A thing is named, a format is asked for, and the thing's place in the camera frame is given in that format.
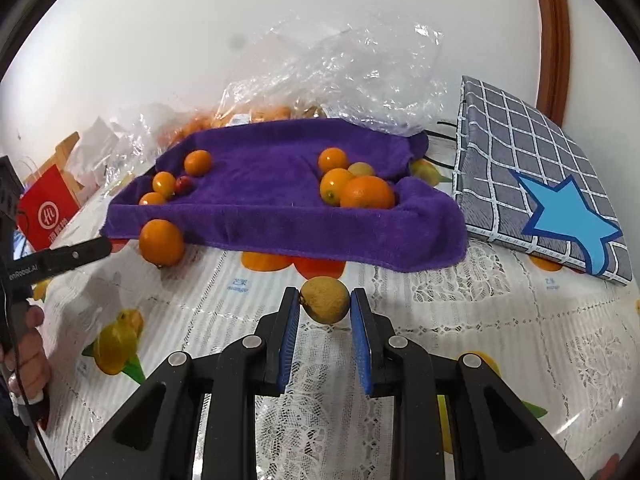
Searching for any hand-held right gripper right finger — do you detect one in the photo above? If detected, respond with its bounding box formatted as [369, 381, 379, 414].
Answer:
[350, 287, 586, 480]

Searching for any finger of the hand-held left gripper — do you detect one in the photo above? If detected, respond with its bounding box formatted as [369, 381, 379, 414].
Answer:
[39, 236, 113, 276]

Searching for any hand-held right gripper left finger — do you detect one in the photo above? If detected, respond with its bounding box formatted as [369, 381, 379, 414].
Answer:
[62, 286, 302, 480]

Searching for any yellow lemon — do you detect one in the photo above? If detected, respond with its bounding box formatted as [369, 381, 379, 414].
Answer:
[300, 276, 351, 325]

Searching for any large orange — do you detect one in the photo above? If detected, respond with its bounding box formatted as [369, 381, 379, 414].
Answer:
[340, 175, 396, 210]
[138, 218, 186, 267]

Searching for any purple towel lined tray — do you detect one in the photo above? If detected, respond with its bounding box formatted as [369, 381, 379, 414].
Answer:
[100, 117, 468, 273]

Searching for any person's left hand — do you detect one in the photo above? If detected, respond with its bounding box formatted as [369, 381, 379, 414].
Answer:
[0, 304, 52, 403]

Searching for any red paper bag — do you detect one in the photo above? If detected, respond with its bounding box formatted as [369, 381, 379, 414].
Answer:
[17, 165, 82, 252]

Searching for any white plastic bag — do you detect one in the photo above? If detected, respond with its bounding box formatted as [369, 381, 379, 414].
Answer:
[70, 116, 132, 186]

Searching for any small clear plastic bag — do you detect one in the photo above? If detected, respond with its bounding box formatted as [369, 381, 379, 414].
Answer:
[107, 102, 168, 186]

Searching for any pile of bagged oranges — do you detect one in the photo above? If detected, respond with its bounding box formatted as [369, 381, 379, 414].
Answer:
[165, 104, 326, 147]

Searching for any grey checked star cushion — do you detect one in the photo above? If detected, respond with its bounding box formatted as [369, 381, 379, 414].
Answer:
[452, 76, 633, 287]

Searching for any large clear plastic bag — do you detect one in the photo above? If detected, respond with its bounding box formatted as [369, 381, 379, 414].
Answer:
[165, 10, 448, 136]

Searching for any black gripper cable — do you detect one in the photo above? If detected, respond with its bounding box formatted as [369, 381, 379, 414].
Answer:
[0, 285, 61, 480]

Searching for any brown wooden door frame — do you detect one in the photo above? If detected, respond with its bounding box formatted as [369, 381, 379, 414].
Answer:
[531, 0, 572, 128]

